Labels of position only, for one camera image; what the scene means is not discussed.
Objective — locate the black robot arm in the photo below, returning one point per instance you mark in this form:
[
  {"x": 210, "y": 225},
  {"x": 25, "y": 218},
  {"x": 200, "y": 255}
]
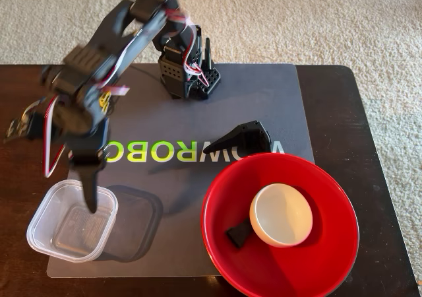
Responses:
[{"x": 138, "y": 33}]

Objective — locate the clear plastic container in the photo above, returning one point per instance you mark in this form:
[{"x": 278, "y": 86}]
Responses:
[{"x": 66, "y": 241}]

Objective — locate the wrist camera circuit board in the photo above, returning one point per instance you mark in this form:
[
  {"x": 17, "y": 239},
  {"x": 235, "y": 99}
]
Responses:
[{"x": 24, "y": 125}]

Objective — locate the small white bowl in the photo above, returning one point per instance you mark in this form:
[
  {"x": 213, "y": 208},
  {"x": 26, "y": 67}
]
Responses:
[{"x": 280, "y": 214}]

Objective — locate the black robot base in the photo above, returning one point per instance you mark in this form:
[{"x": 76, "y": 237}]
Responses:
[{"x": 174, "y": 76}]

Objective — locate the grey mat with WOWROBO print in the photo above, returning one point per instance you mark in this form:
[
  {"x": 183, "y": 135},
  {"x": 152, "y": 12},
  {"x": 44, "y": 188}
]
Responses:
[{"x": 230, "y": 112}]

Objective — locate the red bowl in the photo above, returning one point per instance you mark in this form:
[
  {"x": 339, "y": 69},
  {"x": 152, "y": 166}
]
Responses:
[{"x": 296, "y": 267}]

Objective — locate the yellow clip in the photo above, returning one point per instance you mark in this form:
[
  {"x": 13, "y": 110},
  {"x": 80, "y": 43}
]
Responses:
[{"x": 105, "y": 100}]

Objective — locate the black printed jaw part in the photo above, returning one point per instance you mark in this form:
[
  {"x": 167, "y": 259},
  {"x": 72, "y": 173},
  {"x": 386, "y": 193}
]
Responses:
[{"x": 244, "y": 138}]

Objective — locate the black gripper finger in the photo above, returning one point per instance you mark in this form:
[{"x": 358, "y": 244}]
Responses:
[{"x": 89, "y": 178}]

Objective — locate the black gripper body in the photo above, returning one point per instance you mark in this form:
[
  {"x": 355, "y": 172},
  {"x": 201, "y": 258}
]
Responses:
[{"x": 86, "y": 161}]

